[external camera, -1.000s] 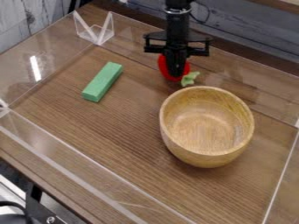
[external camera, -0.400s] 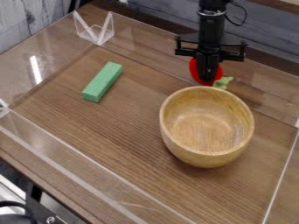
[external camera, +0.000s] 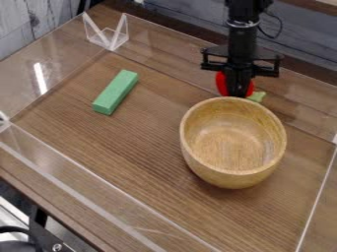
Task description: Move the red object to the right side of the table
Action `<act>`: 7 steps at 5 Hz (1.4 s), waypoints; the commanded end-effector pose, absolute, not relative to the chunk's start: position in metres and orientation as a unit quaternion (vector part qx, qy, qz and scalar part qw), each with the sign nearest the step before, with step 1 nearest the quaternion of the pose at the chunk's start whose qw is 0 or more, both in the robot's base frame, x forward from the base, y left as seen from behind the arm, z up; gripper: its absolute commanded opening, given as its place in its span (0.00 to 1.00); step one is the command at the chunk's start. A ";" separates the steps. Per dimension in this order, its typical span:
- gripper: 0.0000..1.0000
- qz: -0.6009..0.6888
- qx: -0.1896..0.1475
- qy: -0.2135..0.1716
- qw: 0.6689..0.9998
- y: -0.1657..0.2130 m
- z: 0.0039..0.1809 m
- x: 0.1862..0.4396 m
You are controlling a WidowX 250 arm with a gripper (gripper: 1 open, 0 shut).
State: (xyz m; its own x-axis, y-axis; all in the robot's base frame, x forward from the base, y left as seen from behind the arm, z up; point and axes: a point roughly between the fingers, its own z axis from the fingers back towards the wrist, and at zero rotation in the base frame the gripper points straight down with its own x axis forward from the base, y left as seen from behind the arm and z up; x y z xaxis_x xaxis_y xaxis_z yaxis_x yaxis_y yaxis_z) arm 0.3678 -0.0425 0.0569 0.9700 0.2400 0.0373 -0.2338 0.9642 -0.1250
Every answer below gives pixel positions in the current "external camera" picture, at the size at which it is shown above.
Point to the black metal table frame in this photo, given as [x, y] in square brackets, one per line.
[25, 234]

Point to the clear acrylic tray wall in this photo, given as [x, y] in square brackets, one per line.
[99, 211]

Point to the clear acrylic corner bracket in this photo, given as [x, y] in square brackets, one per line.
[107, 38]

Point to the red plush strawberry toy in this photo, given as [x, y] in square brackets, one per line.
[250, 94]

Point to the wooden bowl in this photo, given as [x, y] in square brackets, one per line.
[233, 141]

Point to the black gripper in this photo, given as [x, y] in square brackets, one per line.
[241, 63]

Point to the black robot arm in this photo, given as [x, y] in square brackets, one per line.
[243, 22]

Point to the green rectangular block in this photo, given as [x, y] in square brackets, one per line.
[114, 93]

